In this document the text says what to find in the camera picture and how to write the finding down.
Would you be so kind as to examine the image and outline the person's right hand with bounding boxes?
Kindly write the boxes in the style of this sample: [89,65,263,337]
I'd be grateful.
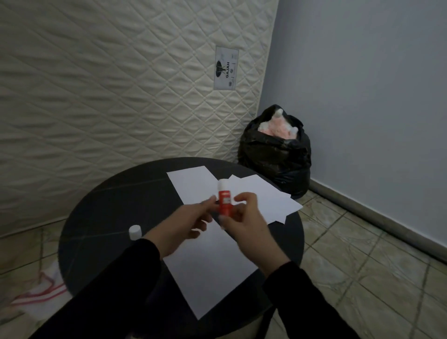
[218,192,291,278]

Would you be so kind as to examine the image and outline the person's left hand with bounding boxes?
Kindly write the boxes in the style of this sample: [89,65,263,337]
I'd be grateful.
[143,196,217,260]

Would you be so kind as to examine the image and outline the red glue stick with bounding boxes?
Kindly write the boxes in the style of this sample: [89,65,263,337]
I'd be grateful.
[217,179,233,219]

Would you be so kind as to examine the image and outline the person's right forearm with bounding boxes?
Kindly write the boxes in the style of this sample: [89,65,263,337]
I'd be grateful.
[263,261,361,339]

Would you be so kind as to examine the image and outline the person's left forearm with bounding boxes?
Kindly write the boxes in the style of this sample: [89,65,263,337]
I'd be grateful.
[30,239,164,339]

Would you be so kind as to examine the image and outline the small white paper sheet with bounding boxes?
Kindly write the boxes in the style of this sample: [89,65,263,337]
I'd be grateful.
[166,166,225,207]

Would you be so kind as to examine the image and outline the cut white paper sheet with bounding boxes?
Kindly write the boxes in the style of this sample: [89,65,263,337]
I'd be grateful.
[226,173,304,226]

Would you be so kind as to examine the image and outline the black garbage bag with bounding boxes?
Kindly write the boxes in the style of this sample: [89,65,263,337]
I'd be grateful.
[237,104,312,200]

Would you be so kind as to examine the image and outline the large white paper sheet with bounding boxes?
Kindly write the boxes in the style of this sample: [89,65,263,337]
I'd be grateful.
[162,216,270,320]

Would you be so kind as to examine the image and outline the pink and white plush toy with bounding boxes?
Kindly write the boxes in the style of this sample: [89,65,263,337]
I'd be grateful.
[257,108,300,140]

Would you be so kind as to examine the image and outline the black round table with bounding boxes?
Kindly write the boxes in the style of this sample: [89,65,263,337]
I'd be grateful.
[58,157,305,339]

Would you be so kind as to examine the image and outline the grey baseboard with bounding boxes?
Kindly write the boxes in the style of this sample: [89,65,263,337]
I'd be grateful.
[309,177,447,263]

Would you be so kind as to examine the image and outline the white mattress label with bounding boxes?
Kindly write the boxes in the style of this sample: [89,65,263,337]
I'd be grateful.
[213,46,239,92]

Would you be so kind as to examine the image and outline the white quilted mattress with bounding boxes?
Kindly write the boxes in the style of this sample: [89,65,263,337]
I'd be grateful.
[0,0,281,239]

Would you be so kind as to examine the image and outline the white red-striped cloth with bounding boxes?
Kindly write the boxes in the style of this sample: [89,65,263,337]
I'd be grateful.
[10,260,72,316]

